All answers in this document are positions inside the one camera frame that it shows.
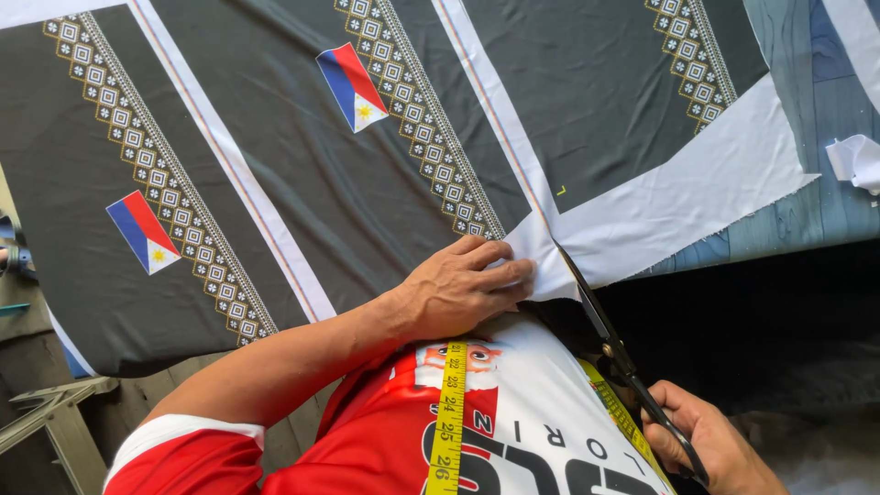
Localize person's right hand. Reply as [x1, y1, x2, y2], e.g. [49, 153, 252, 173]
[641, 379, 792, 495]

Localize person's left hand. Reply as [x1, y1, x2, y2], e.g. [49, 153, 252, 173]
[404, 234, 538, 342]

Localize black metal scissors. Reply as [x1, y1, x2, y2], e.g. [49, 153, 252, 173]
[552, 237, 711, 488]

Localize black printed fabric with flags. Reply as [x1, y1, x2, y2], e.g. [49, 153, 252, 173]
[0, 0, 820, 380]

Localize yellow measuring tape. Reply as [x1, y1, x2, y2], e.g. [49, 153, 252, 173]
[425, 341, 679, 495]

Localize red and white shirt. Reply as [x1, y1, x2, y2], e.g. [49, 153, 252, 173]
[103, 309, 678, 495]

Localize white fabric scrap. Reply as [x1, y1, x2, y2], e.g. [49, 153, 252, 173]
[825, 133, 880, 199]

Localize blue and white fabric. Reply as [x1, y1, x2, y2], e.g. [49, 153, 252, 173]
[808, 0, 880, 116]

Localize blue tool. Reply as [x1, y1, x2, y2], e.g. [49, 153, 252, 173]
[0, 212, 39, 283]

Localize grey metal frame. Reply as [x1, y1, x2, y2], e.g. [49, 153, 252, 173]
[0, 376, 122, 495]

